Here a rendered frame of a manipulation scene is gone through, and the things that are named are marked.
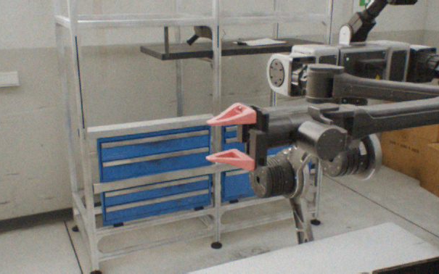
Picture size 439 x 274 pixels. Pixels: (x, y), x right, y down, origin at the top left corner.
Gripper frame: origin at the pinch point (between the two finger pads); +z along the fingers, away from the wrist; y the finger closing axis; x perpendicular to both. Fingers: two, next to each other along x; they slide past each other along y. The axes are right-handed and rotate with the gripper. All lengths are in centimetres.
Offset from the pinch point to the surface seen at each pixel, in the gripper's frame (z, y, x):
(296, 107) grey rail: -155, 53, 191
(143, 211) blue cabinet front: -46, 111, 194
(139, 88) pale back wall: -71, 51, 279
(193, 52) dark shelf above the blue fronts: -80, 13, 195
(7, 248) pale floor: 33, 149, 252
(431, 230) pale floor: -250, 145, 145
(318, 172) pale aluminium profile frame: -177, 104, 189
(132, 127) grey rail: -40, 55, 192
